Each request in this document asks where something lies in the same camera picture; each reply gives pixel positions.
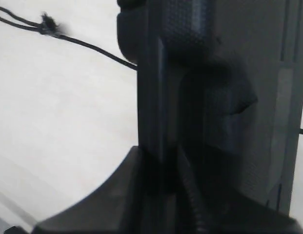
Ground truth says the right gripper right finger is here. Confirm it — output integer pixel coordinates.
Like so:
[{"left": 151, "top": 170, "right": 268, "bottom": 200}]
[{"left": 177, "top": 147, "right": 303, "bottom": 234}]

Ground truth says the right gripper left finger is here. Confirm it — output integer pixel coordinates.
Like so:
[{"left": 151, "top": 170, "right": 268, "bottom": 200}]
[{"left": 32, "top": 146, "right": 175, "bottom": 234}]

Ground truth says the black plastic carrying case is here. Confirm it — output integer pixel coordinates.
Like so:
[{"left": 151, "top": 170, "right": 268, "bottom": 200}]
[{"left": 117, "top": 0, "right": 303, "bottom": 215}]

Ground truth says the black cord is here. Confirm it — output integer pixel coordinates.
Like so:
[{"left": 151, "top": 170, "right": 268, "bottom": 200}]
[{"left": 0, "top": 5, "right": 303, "bottom": 136}]

